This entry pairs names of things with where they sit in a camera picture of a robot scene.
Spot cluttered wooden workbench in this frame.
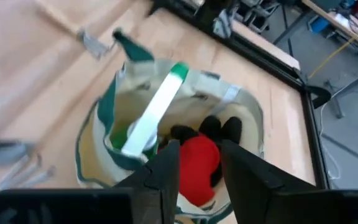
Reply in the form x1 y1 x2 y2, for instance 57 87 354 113
301 0 358 55

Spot wide-pronged hand rake wooden handle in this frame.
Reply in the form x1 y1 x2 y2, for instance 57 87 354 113
0 154 57 192

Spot yellow floor cable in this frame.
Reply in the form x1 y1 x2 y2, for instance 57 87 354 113
308 17 358 79

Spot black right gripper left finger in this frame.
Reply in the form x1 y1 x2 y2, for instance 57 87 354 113
113 139 180 224

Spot blue box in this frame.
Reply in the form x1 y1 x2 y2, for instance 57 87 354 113
308 14 332 34

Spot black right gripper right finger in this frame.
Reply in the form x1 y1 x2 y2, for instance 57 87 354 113
221 139 319 224

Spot narrow three-prong cultivator wooden handle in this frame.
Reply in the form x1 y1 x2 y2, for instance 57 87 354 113
34 0 114 60

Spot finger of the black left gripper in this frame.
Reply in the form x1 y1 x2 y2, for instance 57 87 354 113
0 141 36 169

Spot cream gardening bag green trim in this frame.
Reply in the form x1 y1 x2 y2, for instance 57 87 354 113
75 27 265 224

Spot red and black garden gloves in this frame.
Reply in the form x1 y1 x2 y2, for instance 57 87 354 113
158 115 244 208

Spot black table corner clamp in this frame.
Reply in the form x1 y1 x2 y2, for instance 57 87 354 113
305 84 332 110

